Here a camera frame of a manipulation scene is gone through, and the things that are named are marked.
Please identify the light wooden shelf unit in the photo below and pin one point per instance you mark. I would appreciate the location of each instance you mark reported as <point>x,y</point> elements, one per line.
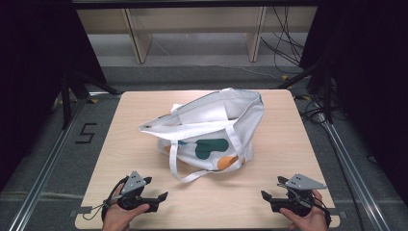
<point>192,29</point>

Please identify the person's left hand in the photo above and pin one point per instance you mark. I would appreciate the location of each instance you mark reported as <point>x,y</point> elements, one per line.
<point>120,218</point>

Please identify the white tote bag coloured blobs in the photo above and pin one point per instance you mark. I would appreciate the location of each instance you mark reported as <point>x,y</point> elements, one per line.
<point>205,126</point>

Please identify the black metal stand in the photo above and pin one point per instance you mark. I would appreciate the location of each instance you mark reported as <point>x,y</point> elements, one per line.
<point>326,96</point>
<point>66,102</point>

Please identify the dark curtain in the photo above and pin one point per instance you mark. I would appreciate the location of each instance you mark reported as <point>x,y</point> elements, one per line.
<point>369,80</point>
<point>35,64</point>

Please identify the person's right hand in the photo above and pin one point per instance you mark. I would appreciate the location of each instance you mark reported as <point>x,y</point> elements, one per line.
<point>308,219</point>

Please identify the yellow tape piece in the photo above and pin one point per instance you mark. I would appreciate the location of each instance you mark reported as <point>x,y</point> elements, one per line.
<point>285,77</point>
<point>306,97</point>
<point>93,100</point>

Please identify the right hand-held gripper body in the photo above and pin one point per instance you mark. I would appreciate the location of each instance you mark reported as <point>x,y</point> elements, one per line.
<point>296,195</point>

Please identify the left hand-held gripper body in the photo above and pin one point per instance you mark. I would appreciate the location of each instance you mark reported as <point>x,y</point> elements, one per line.
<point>134,200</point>

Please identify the aluminium floor rail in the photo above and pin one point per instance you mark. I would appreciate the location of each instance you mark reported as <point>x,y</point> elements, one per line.
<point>356,179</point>
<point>45,173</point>

